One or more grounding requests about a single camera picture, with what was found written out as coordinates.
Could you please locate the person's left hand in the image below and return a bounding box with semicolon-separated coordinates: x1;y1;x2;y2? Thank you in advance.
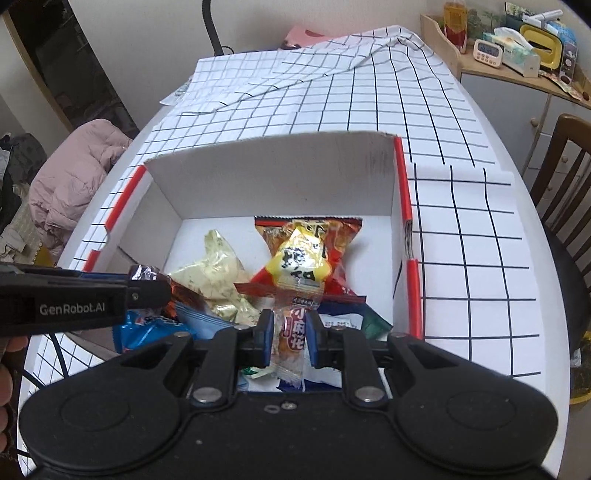
0;335;31;462

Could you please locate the light blue snack packet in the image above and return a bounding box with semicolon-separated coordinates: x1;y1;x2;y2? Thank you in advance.
178;302;234;340

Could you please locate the black lamp pole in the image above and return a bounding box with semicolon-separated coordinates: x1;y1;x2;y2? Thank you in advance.
202;0;236;56

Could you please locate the white tube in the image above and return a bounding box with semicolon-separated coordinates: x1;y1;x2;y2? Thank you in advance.
523;10;564;26

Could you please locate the wooden framed dark door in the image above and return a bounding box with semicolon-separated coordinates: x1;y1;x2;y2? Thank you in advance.
2;0;139;134

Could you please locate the orange bottle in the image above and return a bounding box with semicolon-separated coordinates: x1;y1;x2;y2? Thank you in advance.
443;0;469;51

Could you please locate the pile of clothes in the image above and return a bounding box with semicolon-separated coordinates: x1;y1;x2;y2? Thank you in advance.
0;134;47;268

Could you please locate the red cardboard box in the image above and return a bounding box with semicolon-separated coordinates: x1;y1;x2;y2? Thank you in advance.
81;130;423;398

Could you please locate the wooden cabinet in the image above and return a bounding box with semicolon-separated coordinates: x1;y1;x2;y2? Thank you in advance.
420;14;591;185

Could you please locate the blister pack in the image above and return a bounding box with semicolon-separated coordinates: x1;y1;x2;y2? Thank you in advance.
558;39;580;86

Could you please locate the green printed box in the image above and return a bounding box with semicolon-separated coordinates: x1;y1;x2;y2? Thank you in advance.
468;7;506;40

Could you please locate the white navy snack packet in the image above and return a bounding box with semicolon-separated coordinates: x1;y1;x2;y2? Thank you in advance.
318;302;393;344

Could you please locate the light blue pack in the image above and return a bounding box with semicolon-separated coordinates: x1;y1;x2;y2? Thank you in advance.
551;18;575;44

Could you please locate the dark brown snack packet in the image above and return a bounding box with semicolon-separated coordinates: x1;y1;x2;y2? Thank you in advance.
128;264;185;324

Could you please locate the wooden slatted chair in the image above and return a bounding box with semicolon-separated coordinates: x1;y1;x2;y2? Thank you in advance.
530;113;591;352

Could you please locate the pale green snack packet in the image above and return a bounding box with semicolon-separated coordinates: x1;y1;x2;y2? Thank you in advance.
168;229;262;326

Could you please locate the clear twist snack packet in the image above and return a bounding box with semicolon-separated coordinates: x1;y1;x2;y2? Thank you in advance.
272;291;324;393

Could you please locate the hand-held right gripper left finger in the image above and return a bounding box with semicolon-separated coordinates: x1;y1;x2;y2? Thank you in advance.
117;308;274;408

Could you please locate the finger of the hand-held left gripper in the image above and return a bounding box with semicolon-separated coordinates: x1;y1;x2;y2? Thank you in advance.
124;274;172;320
76;270;134;281

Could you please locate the white kitchen timer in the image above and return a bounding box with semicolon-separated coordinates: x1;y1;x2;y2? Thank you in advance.
473;38;502;65

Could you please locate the red yellow snack packet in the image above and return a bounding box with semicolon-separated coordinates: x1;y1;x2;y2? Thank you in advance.
235;216;368;305

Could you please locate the pale green tissue pack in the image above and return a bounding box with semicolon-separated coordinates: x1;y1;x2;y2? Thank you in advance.
494;27;541;77

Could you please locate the pink puffer jacket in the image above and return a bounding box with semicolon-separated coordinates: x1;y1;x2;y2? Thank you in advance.
28;119;134;252

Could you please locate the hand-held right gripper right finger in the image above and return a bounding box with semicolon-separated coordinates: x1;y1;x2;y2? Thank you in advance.
305;310;457;408

